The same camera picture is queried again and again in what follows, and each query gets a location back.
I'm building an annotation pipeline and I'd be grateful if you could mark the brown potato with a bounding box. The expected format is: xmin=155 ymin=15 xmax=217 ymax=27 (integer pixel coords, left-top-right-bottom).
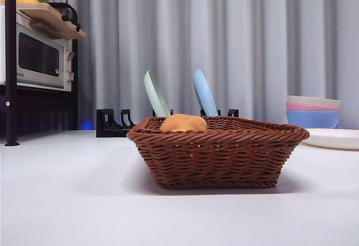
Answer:
xmin=159 ymin=113 xmax=208 ymax=132

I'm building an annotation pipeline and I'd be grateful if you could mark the brown wicker basket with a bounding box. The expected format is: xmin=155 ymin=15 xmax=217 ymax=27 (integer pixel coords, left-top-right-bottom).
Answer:
xmin=126 ymin=115 xmax=310 ymax=189

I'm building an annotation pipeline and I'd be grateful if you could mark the pale green plate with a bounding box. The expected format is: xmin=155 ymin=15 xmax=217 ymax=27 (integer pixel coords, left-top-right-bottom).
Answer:
xmin=144 ymin=71 xmax=171 ymax=117

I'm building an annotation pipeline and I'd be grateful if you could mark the pale blue plate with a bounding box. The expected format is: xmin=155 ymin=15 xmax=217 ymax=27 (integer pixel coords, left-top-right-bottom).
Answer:
xmin=192 ymin=68 xmax=219 ymax=117

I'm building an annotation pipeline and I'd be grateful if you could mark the black dish rack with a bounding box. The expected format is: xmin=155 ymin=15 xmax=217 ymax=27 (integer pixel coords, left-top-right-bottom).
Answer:
xmin=96 ymin=108 xmax=240 ymax=138

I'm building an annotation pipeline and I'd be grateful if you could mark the grey curtain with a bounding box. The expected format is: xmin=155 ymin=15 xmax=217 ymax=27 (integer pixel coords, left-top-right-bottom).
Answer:
xmin=0 ymin=0 xmax=359 ymax=131

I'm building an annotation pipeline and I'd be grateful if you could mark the white toaster oven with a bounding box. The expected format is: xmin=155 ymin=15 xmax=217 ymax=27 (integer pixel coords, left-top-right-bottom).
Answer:
xmin=0 ymin=4 xmax=73 ymax=92

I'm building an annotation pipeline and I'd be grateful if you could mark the pink bowl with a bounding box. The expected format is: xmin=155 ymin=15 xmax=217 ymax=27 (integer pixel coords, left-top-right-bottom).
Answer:
xmin=286 ymin=101 xmax=342 ymax=112

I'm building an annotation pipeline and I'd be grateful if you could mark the cream bowl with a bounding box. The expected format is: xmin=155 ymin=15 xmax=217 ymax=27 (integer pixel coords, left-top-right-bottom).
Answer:
xmin=286 ymin=95 xmax=342 ymax=108

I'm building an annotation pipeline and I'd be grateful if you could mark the white flat plate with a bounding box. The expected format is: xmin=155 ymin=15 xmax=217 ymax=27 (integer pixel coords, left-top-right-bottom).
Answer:
xmin=301 ymin=128 xmax=359 ymax=150

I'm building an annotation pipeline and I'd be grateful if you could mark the wooden cutting board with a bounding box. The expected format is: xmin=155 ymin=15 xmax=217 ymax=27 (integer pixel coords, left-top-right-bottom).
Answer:
xmin=15 ymin=1 xmax=88 ymax=39

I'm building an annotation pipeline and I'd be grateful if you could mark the black metal shelf frame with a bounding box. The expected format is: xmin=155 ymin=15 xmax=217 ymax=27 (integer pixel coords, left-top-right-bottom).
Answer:
xmin=0 ymin=0 xmax=79 ymax=146

